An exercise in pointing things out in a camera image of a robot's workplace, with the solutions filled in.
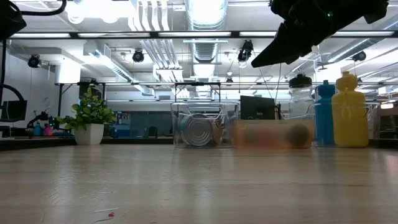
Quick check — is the clear jar with black lid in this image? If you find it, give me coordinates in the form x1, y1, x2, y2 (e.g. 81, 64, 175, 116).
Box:
288, 73, 317, 125

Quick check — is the green plant in white pot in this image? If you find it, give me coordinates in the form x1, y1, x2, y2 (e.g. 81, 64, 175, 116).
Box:
57, 86, 118, 146

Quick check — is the dark toy plum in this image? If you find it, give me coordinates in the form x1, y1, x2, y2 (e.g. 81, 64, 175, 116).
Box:
285, 123, 312, 148

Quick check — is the black aluminium rig frame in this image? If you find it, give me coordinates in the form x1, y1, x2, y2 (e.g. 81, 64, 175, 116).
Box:
0, 30, 398, 152

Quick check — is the blue squeeze bottle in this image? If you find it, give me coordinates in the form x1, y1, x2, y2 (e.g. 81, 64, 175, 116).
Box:
314, 80, 336, 146

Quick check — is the yellowfin tuna can teal label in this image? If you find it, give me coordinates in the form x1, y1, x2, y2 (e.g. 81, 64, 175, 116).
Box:
179, 113, 216, 147

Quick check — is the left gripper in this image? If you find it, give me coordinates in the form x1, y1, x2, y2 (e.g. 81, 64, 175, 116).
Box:
0, 0, 27, 40

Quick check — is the silver ventilation duct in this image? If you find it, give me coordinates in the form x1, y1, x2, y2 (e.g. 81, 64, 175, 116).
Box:
185, 0, 229, 63

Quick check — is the black metal rack frame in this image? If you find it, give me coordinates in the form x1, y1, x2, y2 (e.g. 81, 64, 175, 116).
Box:
174, 82, 222, 103

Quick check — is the clear plastic bin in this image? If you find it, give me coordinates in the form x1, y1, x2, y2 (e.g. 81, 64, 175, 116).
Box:
170, 101, 240, 149
281, 101, 382, 147

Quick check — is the black hanging cable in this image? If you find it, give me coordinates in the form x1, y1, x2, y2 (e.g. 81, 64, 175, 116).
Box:
0, 39, 28, 125

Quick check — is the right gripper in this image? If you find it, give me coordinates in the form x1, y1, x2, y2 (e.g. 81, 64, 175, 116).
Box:
251, 0, 338, 68

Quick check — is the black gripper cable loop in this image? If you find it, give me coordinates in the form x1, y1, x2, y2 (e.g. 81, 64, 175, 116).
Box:
17, 0, 68, 17

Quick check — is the black ceiling spotlight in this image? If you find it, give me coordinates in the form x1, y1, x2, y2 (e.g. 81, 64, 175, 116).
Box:
238, 39, 254, 63
132, 49, 146, 63
352, 50, 367, 62
27, 54, 42, 68

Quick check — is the orange plastic bin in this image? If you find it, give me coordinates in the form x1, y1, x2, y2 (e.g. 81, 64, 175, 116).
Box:
234, 119, 315, 151

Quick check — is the yellow squeeze bottle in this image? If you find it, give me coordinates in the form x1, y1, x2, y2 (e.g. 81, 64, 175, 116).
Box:
331, 70, 370, 147

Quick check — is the black computer monitor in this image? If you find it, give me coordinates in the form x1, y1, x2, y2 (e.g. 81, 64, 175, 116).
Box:
240, 95, 276, 121
0, 100, 28, 122

